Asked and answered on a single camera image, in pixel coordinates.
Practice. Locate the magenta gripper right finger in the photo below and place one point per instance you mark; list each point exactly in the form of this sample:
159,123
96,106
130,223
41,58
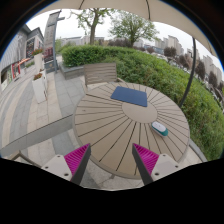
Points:
153,166

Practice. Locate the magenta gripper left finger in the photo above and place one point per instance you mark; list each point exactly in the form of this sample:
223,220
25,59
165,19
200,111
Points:
70,167

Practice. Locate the white and teal computer mouse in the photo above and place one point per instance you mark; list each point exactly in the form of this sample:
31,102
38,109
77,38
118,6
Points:
159,128

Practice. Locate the grey metal railing bar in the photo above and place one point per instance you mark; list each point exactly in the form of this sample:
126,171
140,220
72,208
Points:
37,136

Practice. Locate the round wooden slatted table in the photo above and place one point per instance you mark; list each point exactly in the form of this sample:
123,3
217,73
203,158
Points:
111,127

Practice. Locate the trimmed green hedge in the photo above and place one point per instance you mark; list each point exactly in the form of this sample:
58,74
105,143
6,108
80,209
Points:
203,113

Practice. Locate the curved grey umbrella pole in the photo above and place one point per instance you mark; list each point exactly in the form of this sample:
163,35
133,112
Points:
193,56

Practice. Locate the white planter box near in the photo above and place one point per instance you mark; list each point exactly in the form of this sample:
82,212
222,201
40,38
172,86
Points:
39,88

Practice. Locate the white planter box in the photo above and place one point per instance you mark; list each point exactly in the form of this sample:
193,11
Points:
38,59
39,88

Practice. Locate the grey stone planter ledge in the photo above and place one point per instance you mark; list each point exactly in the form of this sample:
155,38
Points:
71,72

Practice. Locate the wooden slatted chair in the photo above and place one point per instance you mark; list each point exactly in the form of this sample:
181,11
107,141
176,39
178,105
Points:
100,73

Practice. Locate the tall grey signboard pylon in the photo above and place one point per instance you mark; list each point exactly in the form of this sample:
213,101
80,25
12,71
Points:
50,63

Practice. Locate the white planter box far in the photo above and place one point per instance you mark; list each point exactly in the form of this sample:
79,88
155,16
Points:
38,59

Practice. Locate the beige patio umbrella canopy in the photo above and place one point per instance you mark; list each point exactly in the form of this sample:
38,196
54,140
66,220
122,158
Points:
154,10

